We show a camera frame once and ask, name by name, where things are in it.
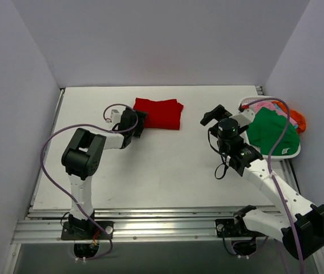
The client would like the orange t-shirt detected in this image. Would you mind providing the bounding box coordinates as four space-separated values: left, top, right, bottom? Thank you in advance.
274 100 306 134

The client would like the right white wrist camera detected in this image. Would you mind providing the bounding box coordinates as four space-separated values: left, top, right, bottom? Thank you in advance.
232 104 256 128

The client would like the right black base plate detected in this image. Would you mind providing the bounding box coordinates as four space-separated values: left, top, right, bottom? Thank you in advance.
214 218 254 238

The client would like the pink t-shirt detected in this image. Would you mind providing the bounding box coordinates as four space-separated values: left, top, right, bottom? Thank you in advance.
253 101 277 114

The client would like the white laundry basket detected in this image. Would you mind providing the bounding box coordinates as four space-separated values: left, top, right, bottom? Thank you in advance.
240 96 306 160

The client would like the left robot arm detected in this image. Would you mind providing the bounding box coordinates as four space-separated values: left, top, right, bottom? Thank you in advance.
61 108 148 239

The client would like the green t-shirt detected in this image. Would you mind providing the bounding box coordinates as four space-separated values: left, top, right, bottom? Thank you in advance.
246 108 300 156

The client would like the light blue t-shirt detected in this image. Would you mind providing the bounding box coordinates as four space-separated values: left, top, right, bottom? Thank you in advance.
273 103 298 128

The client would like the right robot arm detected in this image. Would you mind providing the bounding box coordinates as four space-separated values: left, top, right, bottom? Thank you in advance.
200 104 324 260

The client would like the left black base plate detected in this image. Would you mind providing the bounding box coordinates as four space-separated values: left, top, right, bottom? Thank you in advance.
60 220 114 241

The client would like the red t-shirt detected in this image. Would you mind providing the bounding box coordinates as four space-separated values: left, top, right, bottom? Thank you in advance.
133 98 184 130

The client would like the aluminium rail frame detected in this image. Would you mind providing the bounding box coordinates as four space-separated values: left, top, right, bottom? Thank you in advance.
10 88 321 245

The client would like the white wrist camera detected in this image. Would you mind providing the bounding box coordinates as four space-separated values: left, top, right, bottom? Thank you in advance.
232 104 256 128
106 109 122 124

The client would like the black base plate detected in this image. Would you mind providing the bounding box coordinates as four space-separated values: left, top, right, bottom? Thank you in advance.
214 218 254 238
60 220 114 241

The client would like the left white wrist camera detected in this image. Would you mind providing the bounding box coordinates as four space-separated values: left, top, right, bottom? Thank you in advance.
106 109 122 124

